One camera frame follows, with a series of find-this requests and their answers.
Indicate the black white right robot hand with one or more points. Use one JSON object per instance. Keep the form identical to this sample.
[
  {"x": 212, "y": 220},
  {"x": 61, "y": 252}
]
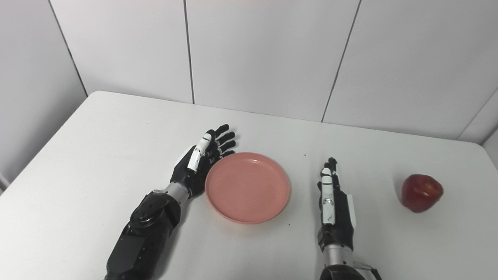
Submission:
[{"x": 342, "y": 221}]

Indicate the pink round plate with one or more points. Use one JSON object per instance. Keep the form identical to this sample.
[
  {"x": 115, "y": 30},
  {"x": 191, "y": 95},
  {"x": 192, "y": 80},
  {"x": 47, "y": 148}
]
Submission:
[{"x": 249, "y": 190}]

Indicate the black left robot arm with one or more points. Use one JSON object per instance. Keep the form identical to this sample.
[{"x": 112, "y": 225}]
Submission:
[{"x": 144, "y": 233}]

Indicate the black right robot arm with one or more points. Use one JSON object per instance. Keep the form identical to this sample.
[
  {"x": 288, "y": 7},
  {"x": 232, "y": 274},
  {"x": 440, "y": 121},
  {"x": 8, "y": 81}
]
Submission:
[{"x": 338, "y": 258}]

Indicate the red apple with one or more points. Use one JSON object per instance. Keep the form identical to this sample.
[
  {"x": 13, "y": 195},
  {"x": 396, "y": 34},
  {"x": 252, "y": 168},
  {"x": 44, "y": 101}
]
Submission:
[{"x": 422, "y": 193}]

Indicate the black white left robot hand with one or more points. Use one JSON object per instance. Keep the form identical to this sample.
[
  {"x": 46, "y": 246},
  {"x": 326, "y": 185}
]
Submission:
[{"x": 190, "y": 179}]

